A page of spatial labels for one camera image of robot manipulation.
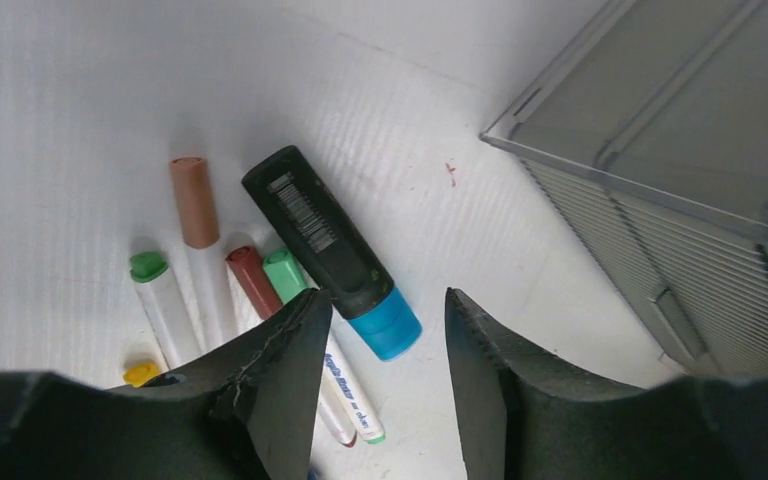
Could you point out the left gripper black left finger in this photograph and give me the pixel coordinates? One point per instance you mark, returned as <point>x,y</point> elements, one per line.
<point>242,411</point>

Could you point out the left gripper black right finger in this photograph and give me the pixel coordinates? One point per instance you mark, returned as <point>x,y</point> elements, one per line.
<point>525,413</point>

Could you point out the blue black marker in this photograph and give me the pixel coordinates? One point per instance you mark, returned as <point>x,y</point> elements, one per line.
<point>320,234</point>

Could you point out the clear grey drawer box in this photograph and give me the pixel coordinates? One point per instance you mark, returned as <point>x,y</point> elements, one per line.
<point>648,133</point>

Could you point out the green cap marker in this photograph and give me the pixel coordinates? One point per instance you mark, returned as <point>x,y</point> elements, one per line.
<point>284,272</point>

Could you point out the brown marker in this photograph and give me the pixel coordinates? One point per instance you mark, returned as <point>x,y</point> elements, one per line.
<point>246,264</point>

